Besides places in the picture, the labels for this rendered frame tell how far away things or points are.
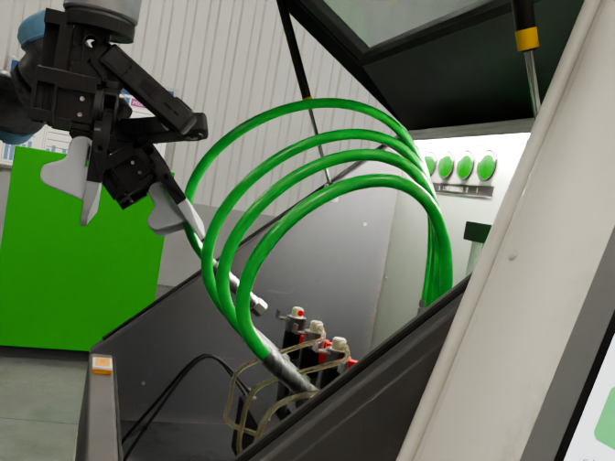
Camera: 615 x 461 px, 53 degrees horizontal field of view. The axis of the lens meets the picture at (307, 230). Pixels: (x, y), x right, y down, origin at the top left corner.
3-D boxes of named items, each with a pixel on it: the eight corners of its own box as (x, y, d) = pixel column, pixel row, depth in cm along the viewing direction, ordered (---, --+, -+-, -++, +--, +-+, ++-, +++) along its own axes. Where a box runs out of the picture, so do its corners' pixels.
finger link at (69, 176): (35, 218, 64) (48, 130, 63) (94, 227, 65) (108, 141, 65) (31, 220, 61) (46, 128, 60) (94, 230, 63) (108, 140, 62)
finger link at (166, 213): (171, 259, 79) (133, 202, 80) (210, 233, 80) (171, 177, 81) (167, 254, 76) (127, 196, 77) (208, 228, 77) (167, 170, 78)
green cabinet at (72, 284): (134, 333, 485) (160, 170, 478) (144, 367, 404) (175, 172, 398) (3, 322, 452) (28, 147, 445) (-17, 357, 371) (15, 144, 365)
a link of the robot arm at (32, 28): (44, 48, 88) (78, 6, 84) (86, 109, 88) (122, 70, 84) (-2, 44, 81) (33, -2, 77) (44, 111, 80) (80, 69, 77)
